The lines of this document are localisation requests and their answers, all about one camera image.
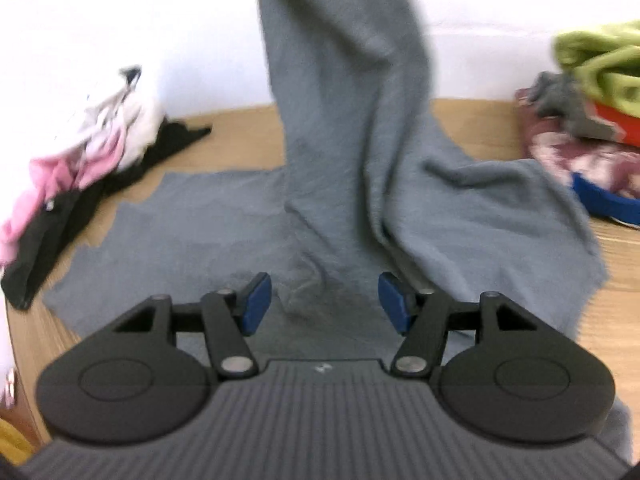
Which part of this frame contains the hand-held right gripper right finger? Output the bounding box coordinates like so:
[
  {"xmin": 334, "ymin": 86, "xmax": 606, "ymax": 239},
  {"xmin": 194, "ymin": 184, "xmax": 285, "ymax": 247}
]
[{"xmin": 377, "ymin": 271, "xmax": 538, "ymax": 379}]

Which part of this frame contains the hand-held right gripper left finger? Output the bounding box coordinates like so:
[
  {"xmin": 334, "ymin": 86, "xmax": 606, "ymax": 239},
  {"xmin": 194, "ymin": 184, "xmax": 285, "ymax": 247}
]
[{"xmin": 112, "ymin": 272, "xmax": 273, "ymax": 379}]

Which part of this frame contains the grey sweater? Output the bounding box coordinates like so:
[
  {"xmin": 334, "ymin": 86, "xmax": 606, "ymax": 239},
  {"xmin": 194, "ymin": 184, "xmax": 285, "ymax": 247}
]
[{"xmin": 42, "ymin": 0, "xmax": 635, "ymax": 461}]

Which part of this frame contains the black garment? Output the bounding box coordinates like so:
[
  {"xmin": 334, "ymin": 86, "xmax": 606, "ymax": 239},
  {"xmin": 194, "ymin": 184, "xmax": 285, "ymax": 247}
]
[{"xmin": 0, "ymin": 120, "xmax": 213, "ymax": 311}]

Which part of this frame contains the maroon patterned folded garment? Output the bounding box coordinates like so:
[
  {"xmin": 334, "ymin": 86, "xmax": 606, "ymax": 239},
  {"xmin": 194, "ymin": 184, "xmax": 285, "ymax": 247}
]
[{"xmin": 515, "ymin": 87, "xmax": 640, "ymax": 202}]

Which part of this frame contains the blue folded garment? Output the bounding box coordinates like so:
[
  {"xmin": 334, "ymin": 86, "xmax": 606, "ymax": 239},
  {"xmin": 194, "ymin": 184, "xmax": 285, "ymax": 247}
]
[{"xmin": 571, "ymin": 172, "xmax": 640, "ymax": 227}]

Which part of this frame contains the pink garment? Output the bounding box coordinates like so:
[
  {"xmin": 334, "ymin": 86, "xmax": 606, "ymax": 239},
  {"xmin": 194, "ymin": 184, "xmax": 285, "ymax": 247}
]
[{"xmin": 0, "ymin": 125, "xmax": 127, "ymax": 267}]

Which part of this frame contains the pink shiny object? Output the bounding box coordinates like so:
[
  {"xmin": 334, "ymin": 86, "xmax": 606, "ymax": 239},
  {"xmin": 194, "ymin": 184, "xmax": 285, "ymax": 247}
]
[{"xmin": 0, "ymin": 367, "xmax": 21, "ymax": 407}]

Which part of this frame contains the dark grey folded garment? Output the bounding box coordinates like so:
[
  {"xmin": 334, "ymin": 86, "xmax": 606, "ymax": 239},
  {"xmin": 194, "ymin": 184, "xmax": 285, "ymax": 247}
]
[{"xmin": 529, "ymin": 71, "xmax": 622, "ymax": 141}]

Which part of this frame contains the person in yellow fleece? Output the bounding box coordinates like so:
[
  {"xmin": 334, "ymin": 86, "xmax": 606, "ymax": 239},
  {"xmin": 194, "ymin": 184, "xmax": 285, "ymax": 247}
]
[{"xmin": 0, "ymin": 417, "xmax": 34, "ymax": 467}]

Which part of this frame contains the red folded garment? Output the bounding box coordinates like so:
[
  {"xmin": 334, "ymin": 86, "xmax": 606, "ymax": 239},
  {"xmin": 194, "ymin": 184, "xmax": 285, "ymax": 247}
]
[{"xmin": 592, "ymin": 100, "xmax": 640, "ymax": 149}]

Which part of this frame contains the green folded garment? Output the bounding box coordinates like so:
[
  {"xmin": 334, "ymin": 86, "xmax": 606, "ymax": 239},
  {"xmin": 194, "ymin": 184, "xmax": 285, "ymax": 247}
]
[{"xmin": 552, "ymin": 20, "xmax": 640, "ymax": 117}]

